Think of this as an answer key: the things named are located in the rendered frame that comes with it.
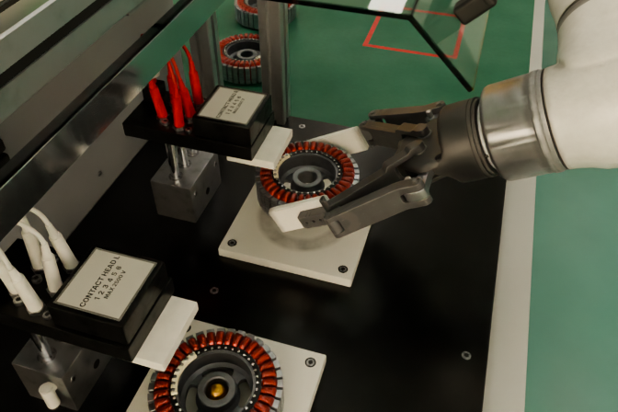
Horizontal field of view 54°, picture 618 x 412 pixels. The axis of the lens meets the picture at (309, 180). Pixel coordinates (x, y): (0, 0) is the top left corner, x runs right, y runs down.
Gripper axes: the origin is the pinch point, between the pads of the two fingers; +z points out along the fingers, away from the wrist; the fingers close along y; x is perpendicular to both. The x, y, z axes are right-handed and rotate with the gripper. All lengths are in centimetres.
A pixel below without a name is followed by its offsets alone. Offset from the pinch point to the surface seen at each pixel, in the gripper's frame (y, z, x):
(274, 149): -1.0, 0.8, 5.4
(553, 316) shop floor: 60, 4, -95
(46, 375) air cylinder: -28.2, 12.6, 5.5
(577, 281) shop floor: 73, -1, -98
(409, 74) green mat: 39.0, 0.8, -9.8
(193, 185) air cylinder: -3.1, 11.6, 5.0
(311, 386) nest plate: -20.1, -3.0, -8.4
